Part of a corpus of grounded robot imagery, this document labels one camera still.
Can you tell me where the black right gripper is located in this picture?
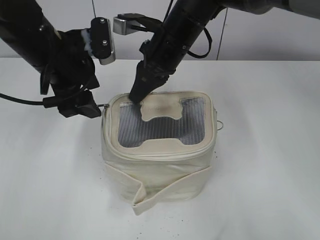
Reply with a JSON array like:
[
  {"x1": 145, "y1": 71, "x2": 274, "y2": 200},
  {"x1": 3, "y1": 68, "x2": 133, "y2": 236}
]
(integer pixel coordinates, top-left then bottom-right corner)
[{"x1": 128, "y1": 28, "x2": 185, "y2": 103}]

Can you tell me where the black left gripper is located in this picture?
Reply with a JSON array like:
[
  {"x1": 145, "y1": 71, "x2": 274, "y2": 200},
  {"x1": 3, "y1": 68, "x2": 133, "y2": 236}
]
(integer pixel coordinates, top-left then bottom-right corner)
[{"x1": 40, "y1": 29, "x2": 102, "y2": 119}]

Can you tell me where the cream bag with clear window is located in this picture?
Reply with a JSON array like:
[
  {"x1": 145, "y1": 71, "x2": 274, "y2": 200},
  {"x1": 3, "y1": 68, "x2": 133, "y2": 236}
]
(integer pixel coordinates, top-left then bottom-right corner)
[{"x1": 101, "y1": 91, "x2": 217, "y2": 216}]

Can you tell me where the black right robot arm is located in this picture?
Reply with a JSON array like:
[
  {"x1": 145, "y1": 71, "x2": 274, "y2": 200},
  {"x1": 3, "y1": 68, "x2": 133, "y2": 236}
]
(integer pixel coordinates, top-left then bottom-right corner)
[{"x1": 118, "y1": 0, "x2": 320, "y2": 104}]

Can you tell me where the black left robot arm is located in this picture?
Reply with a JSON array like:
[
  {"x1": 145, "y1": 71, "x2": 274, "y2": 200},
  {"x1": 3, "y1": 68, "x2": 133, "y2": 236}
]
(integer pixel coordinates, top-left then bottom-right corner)
[{"x1": 0, "y1": 0, "x2": 102, "y2": 119}]

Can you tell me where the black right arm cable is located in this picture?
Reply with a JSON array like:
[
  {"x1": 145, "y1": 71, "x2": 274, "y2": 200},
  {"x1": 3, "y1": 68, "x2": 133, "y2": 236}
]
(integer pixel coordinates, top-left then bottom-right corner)
[{"x1": 184, "y1": 24, "x2": 213, "y2": 59}]

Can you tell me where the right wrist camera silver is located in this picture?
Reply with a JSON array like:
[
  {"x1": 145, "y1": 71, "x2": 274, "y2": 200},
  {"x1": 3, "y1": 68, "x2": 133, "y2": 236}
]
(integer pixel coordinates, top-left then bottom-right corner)
[{"x1": 112, "y1": 13, "x2": 161, "y2": 36}]

